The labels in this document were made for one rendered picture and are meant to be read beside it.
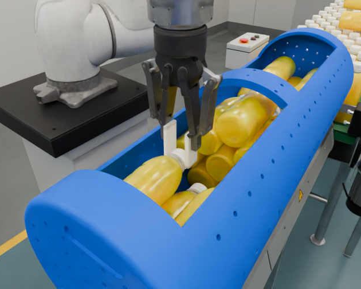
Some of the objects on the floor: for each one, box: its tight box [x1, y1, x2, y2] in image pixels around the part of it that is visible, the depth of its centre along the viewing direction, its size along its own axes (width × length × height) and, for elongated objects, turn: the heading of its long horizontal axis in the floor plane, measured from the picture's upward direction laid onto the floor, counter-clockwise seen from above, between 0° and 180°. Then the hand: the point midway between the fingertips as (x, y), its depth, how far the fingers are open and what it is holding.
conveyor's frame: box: [308, 104, 361, 246], centre depth 196 cm, size 48×164×90 cm, turn 146°
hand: (180, 144), depth 54 cm, fingers closed on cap, 4 cm apart
